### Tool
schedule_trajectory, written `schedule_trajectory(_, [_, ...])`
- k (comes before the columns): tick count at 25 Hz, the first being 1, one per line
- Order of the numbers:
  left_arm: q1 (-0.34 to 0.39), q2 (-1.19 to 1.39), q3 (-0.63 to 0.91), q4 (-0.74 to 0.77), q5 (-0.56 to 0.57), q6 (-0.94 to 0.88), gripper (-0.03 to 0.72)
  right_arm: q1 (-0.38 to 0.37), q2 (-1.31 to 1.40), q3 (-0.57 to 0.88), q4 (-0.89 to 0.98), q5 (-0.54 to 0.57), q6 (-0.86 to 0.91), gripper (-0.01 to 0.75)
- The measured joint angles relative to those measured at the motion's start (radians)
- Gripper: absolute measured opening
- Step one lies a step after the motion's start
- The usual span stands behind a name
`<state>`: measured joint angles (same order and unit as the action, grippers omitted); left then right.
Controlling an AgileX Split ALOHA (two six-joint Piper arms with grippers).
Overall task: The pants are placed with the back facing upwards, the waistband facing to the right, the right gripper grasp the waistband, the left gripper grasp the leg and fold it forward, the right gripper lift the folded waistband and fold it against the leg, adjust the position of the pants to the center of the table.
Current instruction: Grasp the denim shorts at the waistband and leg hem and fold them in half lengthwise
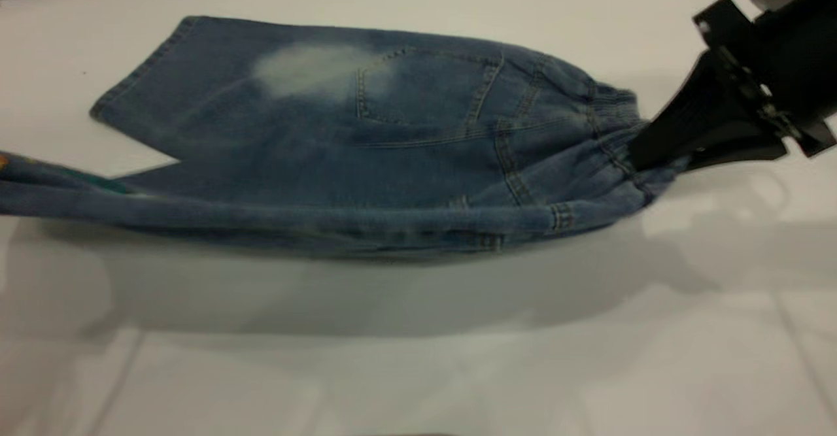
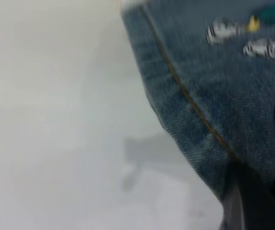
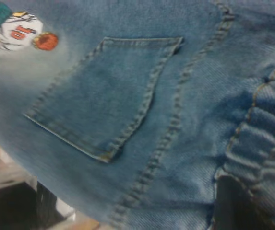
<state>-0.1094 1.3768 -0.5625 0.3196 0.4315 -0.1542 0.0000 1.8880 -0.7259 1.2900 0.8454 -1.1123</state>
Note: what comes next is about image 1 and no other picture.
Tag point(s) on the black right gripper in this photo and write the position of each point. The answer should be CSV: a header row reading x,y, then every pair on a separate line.
x,y
798,63

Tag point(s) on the blue denim pants with print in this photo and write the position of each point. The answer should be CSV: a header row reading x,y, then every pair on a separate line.
x,y
366,161

